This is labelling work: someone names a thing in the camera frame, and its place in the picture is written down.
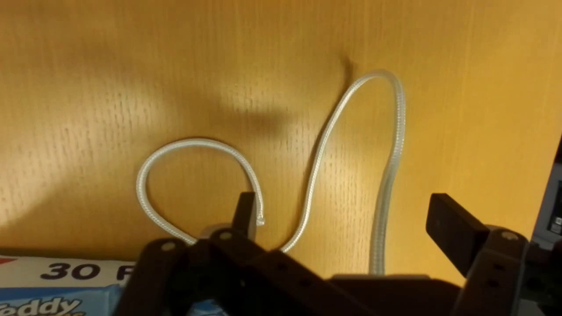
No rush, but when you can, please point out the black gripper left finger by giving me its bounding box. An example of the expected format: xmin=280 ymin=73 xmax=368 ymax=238
xmin=110 ymin=191 xmax=365 ymax=316

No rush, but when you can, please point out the blue printed cardboard box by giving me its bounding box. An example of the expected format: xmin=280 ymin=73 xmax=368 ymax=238
xmin=0 ymin=252 xmax=224 ymax=316

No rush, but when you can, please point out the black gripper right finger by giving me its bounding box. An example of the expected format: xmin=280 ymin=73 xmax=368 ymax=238
xmin=424 ymin=193 xmax=562 ymax=316

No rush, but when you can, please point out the white braided rope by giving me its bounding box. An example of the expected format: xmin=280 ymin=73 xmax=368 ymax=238
xmin=134 ymin=68 xmax=408 ymax=277

